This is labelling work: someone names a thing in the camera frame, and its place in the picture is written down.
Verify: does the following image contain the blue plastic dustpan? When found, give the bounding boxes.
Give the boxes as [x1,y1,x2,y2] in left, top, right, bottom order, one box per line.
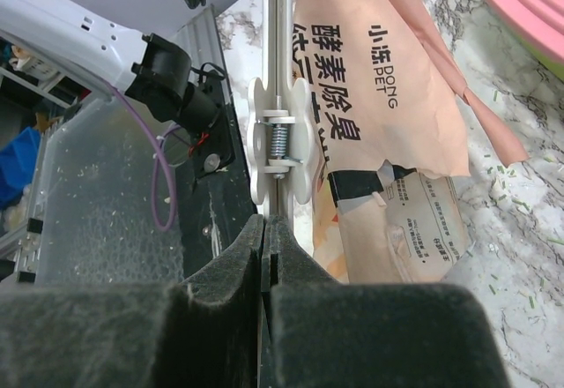
[1,128,41,209]

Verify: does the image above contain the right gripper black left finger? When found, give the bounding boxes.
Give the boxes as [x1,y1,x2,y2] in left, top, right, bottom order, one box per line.
[1,215,264,387]

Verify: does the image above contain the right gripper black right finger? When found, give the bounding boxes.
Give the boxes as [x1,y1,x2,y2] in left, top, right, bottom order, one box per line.
[263,217,507,387]

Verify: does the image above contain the white bag sealing clip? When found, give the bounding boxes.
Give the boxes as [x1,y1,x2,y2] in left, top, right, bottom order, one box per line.
[246,0,315,222]

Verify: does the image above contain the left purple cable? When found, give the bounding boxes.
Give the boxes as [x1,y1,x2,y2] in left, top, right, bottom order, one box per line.
[108,86,184,233]

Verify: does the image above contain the pink green litter box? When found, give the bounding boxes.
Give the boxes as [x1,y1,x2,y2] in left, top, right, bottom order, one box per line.
[486,0,563,78]

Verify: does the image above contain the beige cat litter bag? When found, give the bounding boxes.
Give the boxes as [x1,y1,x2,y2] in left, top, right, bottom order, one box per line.
[293,0,528,283]

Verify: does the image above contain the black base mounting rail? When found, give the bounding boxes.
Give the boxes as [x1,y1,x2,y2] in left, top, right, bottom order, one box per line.
[175,62,256,278]

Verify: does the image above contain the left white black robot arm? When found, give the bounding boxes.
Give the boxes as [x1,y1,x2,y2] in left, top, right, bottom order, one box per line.
[1,0,221,134]

